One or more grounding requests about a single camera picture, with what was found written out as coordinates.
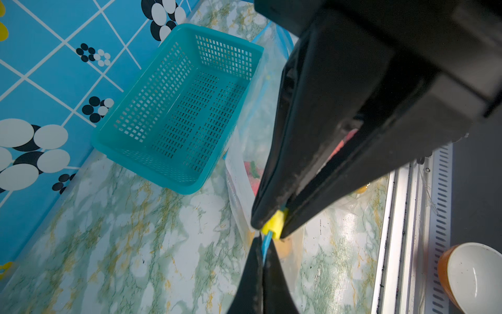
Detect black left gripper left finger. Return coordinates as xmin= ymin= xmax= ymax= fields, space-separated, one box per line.
xmin=227 ymin=236 xmax=264 ymax=314

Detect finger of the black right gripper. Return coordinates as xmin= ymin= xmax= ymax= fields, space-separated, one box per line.
xmin=282 ymin=74 xmax=486 ymax=238
xmin=251 ymin=9 xmax=394 ymax=229

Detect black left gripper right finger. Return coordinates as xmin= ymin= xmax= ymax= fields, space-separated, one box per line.
xmin=263 ymin=242 xmax=299 ymax=314

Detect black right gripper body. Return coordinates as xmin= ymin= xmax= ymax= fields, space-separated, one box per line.
xmin=254 ymin=1 xmax=501 ymax=116

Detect teal plastic basket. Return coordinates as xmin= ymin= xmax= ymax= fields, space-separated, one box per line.
xmin=92 ymin=24 xmax=264 ymax=195

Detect white bowl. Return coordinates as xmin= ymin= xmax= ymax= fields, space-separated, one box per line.
xmin=437 ymin=242 xmax=501 ymax=313

